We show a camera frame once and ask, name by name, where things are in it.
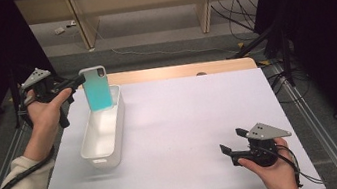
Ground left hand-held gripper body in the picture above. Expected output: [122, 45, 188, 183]
[16, 64, 72, 135]

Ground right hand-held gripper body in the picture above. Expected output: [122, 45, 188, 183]
[226, 118, 297, 173]

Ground iridescent blue phone case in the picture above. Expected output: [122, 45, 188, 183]
[77, 63, 116, 114]

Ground white plastic bin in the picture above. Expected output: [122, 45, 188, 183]
[70, 83, 134, 173]

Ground person's left hand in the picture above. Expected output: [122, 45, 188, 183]
[23, 87, 80, 143]

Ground person's right hand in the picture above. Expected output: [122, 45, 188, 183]
[235, 136, 302, 189]

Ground small grey floor object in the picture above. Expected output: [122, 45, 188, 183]
[52, 25, 66, 37]

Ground white table cover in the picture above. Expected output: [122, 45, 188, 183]
[24, 55, 326, 189]

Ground black metal stand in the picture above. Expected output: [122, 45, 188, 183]
[221, 17, 299, 97]

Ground wooden table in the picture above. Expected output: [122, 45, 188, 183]
[76, 51, 259, 96]

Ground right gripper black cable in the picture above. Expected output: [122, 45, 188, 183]
[261, 137, 326, 189]

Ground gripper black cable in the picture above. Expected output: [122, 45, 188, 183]
[0, 144, 62, 189]
[261, 137, 326, 189]

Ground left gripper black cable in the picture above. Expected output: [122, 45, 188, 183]
[0, 144, 62, 189]

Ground black floor cables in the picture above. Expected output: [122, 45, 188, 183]
[208, 0, 265, 46]

